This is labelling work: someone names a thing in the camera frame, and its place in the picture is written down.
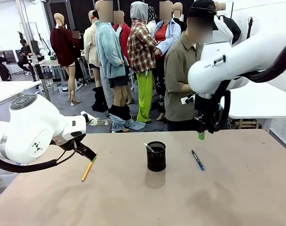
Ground mannequin in cream jacket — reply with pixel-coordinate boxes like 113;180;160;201
83;10;102;88

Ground mannequin in black white jacket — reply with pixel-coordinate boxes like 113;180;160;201
213;1;242;47

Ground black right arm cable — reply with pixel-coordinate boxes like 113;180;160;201
217;35;286;133

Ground white side table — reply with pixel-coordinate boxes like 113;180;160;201
0;81;42;107

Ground person in olive shirt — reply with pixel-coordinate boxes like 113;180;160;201
164;0;219;132

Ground mannequin in maroon sweater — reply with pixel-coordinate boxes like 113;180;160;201
49;12;81;107

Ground mannequin in blue fleece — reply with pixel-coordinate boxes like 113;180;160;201
95;0;146;133

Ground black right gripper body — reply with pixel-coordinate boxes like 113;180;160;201
194;92;221;123

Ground grey storage bin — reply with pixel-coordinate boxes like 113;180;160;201
56;82;70;95

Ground mannequin in blue shirt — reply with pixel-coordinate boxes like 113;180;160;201
154;0;182;121

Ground mannequin in plaid shirt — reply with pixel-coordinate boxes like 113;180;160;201
127;1;159;124

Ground white large table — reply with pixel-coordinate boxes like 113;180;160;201
227;81;286;120

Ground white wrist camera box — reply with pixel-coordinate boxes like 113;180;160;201
180;93;196;105

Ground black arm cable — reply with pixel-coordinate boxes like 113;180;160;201
0;140;78;174
217;35;286;133

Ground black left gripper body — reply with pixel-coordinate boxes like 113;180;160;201
68;138;94;159

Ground black tripod stand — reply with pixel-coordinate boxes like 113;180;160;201
246;16;256;41

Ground black mesh pen holder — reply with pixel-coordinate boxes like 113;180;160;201
146;141;167;172

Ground seated person in black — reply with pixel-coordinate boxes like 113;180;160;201
16;39;35;76

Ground mannequin in red jacket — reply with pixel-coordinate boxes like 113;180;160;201
112;10;132;71

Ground black pen with blue cap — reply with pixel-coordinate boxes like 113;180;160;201
191;149;205;171

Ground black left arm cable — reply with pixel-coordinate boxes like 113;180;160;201
0;140;78;174

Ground yellow pencil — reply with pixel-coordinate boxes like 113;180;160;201
81;161;94;182

